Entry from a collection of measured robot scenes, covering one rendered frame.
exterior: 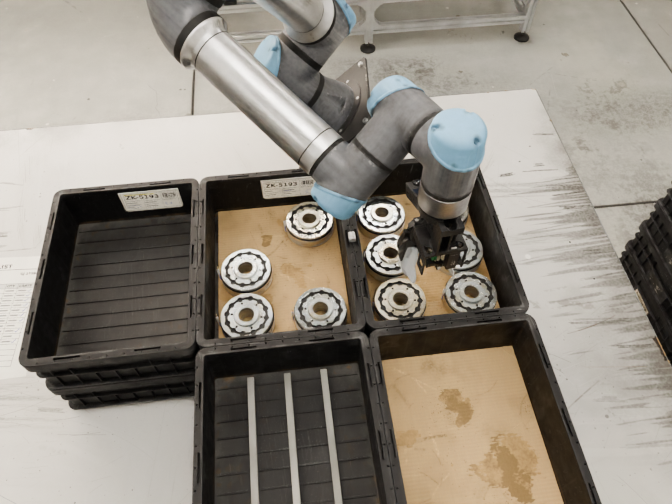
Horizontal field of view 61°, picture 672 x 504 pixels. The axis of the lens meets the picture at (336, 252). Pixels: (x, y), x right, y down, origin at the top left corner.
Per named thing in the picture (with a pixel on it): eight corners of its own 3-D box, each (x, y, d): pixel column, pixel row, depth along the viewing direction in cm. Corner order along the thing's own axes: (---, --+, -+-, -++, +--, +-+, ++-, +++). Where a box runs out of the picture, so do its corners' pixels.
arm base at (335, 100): (307, 116, 146) (278, 94, 141) (349, 76, 140) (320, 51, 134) (315, 152, 137) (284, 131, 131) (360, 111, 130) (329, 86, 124)
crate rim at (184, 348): (58, 197, 120) (54, 189, 118) (201, 184, 122) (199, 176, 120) (22, 373, 97) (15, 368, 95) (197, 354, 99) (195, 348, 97)
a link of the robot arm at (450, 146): (460, 93, 75) (505, 130, 71) (447, 152, 85) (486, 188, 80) (414, 115, 73) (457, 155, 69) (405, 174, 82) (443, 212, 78)
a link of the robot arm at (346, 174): (100, 7, 85) (336, 229, 81) (140, -57, 82) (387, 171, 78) (144, 25, 96) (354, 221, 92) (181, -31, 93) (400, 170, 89)
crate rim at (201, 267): (201, 184, 122) (199, 176, 120) (339, 172, 124) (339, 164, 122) (198, 354, 99) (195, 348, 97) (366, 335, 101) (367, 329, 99)
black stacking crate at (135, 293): (76, 225, 128) (56, 192, 118) (208, 213, 130) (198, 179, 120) (46, 393, 105) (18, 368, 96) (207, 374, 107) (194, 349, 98)
